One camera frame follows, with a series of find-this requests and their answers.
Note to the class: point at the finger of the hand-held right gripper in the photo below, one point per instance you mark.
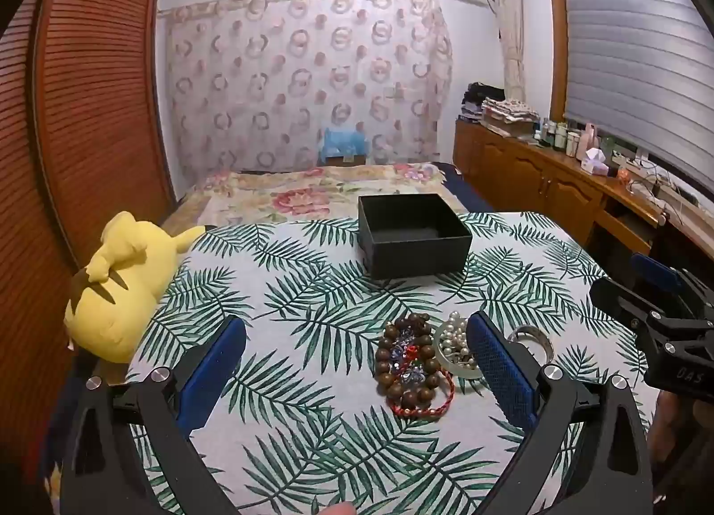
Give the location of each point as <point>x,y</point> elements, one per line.
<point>613,292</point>
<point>658,269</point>

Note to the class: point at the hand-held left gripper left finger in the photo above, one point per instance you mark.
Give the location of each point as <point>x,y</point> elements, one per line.
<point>215,364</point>

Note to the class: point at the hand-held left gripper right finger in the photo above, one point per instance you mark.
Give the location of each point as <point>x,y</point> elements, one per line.
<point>502,370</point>

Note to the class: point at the silver bangle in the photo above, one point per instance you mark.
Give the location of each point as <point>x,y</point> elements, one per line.
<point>545,345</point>

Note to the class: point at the pale green jade bangle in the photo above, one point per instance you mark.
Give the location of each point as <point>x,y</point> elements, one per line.
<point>446,365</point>

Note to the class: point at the black cardboard box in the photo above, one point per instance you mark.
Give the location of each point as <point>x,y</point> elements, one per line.
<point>413,258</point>

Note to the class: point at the person's left hand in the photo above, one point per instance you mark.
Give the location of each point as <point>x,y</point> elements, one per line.
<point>338,509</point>

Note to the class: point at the green leaf print tablecloth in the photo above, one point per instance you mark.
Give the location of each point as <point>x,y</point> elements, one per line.
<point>312,325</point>

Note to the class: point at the yellow plush toy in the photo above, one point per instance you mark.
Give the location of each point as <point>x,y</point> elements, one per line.
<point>122,292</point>

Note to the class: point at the pink white box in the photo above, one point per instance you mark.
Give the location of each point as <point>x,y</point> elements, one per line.
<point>594,161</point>

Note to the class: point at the wooden cabinet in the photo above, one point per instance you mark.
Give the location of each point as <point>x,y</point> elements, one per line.
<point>519,174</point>

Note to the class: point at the row of cosmetic bottles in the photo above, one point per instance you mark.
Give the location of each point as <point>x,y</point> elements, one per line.
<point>560,135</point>

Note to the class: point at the dark blue bedsheet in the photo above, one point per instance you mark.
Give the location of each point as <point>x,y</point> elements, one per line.
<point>471,197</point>

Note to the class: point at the floral bed blanket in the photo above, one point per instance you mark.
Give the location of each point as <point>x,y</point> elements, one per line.
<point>290,197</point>

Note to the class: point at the stack of folded clothes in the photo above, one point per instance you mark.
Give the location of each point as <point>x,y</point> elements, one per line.
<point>502,110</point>

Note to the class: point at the grey window blind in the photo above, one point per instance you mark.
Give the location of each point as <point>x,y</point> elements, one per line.
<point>630,46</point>

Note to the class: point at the white tied curtain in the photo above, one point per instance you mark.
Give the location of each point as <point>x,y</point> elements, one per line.
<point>510,18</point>

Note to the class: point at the circle pattern curtain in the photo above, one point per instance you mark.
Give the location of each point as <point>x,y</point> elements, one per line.
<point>279,74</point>

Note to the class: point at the wooden louvered wardrobe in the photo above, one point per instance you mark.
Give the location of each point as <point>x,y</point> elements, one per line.
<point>95,74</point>

